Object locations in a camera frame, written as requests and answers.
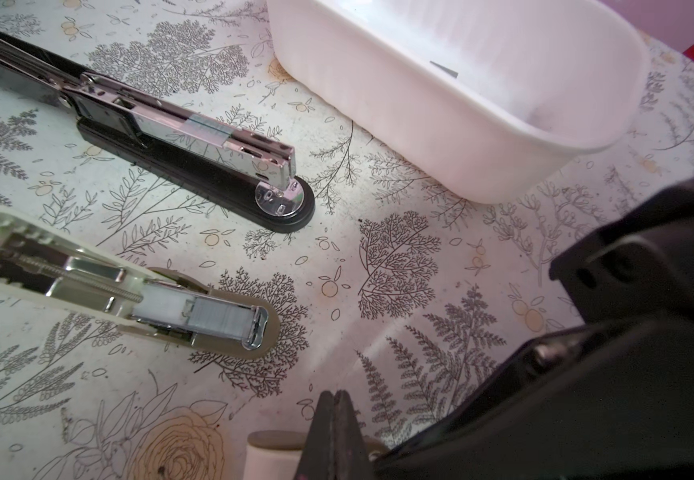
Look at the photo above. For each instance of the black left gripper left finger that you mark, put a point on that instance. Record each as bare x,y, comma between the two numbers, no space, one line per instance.
317,461

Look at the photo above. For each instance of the black stapler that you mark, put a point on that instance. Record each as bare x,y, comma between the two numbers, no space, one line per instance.
245,172

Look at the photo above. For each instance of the staple strip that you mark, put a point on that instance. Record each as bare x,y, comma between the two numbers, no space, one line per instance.
273,454
46,266

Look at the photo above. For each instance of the white plastic tray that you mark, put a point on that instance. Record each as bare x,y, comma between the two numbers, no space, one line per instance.
487,97

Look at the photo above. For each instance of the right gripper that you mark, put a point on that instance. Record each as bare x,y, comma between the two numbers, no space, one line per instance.
610,399

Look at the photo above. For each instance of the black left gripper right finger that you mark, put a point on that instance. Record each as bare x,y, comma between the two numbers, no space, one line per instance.
350,454

